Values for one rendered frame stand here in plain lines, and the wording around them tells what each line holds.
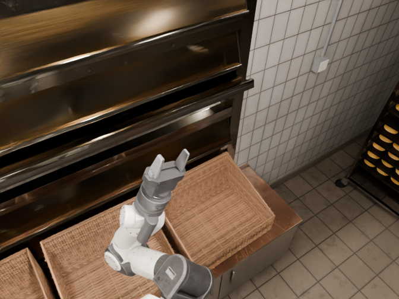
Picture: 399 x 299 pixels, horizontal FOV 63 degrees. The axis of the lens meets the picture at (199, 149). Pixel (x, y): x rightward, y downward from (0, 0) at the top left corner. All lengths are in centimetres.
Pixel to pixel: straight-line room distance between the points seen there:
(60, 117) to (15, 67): 25
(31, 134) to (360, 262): 238
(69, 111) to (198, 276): 77
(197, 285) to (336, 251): 190
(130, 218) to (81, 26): 66
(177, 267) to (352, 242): 208
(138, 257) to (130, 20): 82
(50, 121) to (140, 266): 63
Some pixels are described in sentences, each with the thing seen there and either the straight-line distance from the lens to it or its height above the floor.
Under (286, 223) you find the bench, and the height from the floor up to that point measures 58.
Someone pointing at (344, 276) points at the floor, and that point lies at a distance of 273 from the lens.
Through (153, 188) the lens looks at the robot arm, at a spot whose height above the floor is 165.
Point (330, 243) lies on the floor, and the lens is 282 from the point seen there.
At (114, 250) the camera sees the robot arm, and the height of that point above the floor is 129.
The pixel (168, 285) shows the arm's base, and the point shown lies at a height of 140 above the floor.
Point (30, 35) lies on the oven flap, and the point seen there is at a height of 182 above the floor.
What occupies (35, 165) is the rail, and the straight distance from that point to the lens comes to 128.
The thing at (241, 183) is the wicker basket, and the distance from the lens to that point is 202.
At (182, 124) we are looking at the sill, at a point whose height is 118.
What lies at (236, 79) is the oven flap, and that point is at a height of 141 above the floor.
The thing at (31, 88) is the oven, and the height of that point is 165.
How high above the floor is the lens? 232
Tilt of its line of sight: 47 degrees down
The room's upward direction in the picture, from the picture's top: 1 degrees clockwise
